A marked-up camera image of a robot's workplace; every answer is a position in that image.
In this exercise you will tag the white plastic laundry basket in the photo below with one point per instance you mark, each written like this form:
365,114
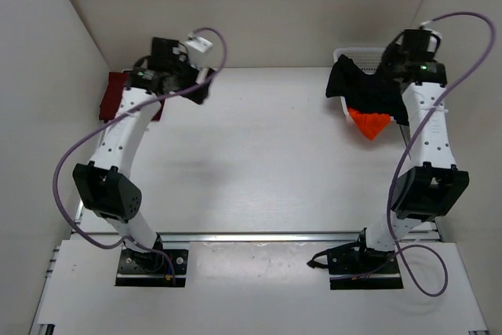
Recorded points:
361,68

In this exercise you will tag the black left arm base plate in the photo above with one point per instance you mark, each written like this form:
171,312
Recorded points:
152,270

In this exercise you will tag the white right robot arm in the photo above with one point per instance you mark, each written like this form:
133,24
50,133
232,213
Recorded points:
428,180

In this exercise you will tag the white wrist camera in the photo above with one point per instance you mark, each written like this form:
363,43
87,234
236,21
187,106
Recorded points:
434,38
197,48

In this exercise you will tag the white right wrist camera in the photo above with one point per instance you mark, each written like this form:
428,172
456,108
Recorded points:
434,38

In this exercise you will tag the orange t shirt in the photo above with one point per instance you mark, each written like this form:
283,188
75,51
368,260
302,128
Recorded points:
370,125

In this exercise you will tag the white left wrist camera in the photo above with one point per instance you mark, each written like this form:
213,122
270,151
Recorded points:
197,48

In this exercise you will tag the aluminium front table rail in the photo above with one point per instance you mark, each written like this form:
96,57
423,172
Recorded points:
422,234

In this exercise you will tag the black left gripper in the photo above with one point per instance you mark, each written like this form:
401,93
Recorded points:
197,94

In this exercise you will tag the dark red t shirt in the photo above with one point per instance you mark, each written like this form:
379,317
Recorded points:
113,94

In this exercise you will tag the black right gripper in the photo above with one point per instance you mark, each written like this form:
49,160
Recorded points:
392,59

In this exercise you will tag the black t shirt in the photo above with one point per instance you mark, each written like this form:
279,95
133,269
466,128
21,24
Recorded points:
366,93

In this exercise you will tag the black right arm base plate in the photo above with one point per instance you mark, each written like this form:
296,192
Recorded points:
354,267

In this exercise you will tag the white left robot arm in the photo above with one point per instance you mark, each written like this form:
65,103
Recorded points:
104,183

